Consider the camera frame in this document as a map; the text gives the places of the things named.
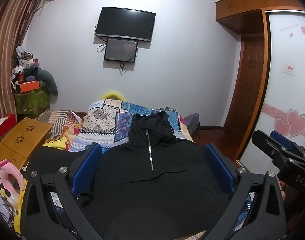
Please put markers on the wooden overhead cabinet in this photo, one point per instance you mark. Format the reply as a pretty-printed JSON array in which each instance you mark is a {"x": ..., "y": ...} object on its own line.
[{"x": 242, "y": 7}]

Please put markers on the yellow plastic object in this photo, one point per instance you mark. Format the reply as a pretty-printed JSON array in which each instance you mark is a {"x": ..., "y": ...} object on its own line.
[{"x": 112, "y": 95}]

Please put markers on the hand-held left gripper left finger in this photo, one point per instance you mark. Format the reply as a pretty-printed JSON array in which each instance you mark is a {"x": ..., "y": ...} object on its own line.
[{"x": 87, "y": 163}]

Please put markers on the grey backpack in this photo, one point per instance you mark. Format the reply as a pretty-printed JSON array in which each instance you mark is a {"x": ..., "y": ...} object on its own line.
[{"x": 192, "y": 122}]

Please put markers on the striped floral bed sheet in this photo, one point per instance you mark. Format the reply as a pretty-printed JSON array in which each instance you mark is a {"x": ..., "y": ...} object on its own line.
[{"x": 62, "y": 125}]

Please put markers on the brown wooden door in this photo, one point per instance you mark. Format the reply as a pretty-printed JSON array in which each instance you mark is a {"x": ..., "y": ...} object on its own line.
[{"x": 247, "y": 92}]

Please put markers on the small wall monitor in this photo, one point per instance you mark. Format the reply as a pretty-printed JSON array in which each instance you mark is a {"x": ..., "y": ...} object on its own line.
[{"x": 120, "y": 50}]

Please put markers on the grey plush pillow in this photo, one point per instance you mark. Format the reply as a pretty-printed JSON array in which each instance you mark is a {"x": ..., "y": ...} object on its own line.
[{"x": 48, "y": 80}]

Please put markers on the pink plastic toy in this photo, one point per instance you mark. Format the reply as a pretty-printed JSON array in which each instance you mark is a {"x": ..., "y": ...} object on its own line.
[{"x": 10, "y": 177}]

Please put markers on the wooden folding table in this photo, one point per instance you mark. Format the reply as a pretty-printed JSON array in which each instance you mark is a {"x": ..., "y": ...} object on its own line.
[{"x": 20, "y": 137}]

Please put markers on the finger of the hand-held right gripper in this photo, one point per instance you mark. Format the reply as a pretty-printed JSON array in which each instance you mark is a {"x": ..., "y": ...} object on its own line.
[
  {"x": 282, "y": 140},
  {"x": 264, "y": 142}
]

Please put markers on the black hooded zip jacket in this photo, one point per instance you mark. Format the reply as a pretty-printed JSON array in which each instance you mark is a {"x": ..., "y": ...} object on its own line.
[{"x": 142, "y": 180}]

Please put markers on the striped brown curtain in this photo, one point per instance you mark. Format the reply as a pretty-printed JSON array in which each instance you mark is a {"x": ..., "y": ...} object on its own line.
[{"x": 10, "y": 37}]

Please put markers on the wall television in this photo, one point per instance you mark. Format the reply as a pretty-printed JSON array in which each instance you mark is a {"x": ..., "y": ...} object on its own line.
[{"x": 125, "y": 23}]

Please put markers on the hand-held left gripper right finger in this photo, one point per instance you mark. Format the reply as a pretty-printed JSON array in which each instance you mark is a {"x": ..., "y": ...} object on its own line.
[{"x": 218, "y": 166}]

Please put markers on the orange box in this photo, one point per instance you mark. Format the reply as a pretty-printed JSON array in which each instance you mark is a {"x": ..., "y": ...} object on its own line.
[{"x": 28, "y": 87}]

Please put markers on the red box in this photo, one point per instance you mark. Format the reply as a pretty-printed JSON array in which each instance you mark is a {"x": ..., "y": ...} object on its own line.
[{"x": 6, "y": 127}]

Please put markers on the pile of clutter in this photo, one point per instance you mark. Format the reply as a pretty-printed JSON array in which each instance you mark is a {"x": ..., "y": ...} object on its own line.
[{"x": 23, "y": 62}]

